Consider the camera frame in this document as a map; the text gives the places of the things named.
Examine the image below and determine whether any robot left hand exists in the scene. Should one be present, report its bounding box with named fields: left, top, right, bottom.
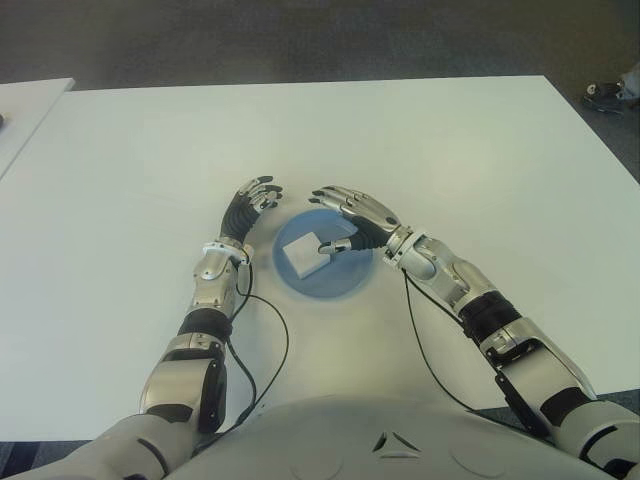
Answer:
left=218, top=174, right=284, bottom=247

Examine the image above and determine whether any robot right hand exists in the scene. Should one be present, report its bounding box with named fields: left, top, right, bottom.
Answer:
left=308, top=185, right=404, bottom=255

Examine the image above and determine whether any white charger block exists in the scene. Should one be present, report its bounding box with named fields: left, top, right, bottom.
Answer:
left=282, top=230, right=332, bottom=279

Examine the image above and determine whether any blue round plate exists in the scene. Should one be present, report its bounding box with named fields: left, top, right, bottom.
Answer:
left=271, top=208, right=376, bottom=301

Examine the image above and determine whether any grey robot torso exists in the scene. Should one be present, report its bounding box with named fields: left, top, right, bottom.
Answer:
left=169, top=394, right=616, bottom=480

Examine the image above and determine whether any white side table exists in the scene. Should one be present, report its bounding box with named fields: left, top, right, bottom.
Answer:
left=0, top=78, right=76, bottom=181

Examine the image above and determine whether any dark sneaker shoe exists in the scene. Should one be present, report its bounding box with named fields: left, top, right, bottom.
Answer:
left=582, top=81, right=626, bottom=115

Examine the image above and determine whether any blue jeans leg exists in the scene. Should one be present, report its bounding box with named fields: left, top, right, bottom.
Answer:
left=618, top=67, right=640, bottom=101

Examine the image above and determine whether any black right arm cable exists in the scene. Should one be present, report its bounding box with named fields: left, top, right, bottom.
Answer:
left=403, top=272, right=556, bottom=446

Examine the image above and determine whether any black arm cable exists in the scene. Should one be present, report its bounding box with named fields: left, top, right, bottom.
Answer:
left=403, top=272, right=556, bottom=446
left=192, top=262, right=290, bottom=451

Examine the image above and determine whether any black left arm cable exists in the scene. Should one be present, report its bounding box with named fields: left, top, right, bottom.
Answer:
left=192, top=262, right=290, bottom=451

